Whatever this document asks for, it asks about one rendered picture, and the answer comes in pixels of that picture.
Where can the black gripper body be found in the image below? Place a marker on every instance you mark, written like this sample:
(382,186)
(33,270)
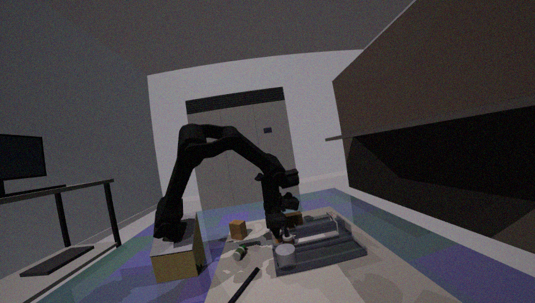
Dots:
(272,205)

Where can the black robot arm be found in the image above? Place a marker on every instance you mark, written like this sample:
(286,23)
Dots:
(192,149)

